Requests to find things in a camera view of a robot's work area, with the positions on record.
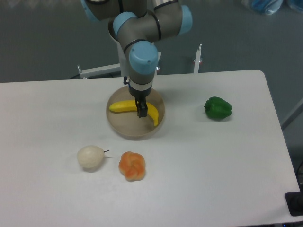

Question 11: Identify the yellow banana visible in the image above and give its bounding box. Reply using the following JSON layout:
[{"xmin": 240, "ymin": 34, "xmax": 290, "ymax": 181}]
[{"xmin": 108, "ymin": 100, "xmax": 159, "ymax": 126}]

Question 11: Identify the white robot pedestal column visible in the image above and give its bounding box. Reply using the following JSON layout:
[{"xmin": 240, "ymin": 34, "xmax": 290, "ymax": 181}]
[{"xmin": 108, "ymin": 20, "xmax": 162, "ymax": 78}]

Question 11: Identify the beige round bowl plate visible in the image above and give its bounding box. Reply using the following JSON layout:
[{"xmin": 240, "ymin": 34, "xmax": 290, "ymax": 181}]
[{"xmin": 106, "ymin": 87, "xmax": 165, "ymax": 140}]

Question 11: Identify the black device at table edge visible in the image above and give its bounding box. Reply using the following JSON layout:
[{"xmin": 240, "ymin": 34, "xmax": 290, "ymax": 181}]
[{"xmin": 285, "ymin": 192, "xmax": 303, "ymax": 217}]

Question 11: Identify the orange knotted bread roll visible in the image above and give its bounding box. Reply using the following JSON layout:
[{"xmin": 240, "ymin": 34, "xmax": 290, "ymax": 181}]
[{"xmin": 118, "ymin": 151, "xmax": 146, "ymax": 182}]

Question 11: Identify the green bell pepper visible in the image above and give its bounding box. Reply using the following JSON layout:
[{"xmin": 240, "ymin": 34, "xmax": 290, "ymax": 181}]
[{"xmin": 204, "ymin": 96, "xmax": 232, "ymax": 119}]

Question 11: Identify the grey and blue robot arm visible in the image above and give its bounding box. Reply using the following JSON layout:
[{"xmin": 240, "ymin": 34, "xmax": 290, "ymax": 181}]
[{"xmin": 81, "ymin": 0, "xmax": 193, "ymax": 118}]

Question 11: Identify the blue plastic bag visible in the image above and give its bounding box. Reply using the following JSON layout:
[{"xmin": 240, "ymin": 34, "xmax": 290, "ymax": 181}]
[{"xmin": 249, "ymin": 0, "xmax": 283, "ymax": 15}]

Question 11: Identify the white right frame post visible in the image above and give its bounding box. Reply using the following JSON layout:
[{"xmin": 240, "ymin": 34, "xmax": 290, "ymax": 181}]
[{"xmin": 193, "ymin": 44, "xmax": 202, "ymax": 74}]

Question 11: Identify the white pear with stem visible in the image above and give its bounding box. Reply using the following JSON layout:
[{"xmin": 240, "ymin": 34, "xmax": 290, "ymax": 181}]
[{"xmin": 77, "ymin": 145, "xmax": 109, "ymax": 173}]

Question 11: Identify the white left frame bracket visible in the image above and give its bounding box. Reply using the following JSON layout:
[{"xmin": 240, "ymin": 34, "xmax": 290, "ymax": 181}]
[{"xmin": 77, "ymin": 63, "xmax": 120, "ymax": 78}]

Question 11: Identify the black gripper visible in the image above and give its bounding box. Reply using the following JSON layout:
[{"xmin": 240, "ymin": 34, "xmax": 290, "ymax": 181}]
[{"xmin": 128, "ymin": 85, "xmax": 152, "ymax": 118}]

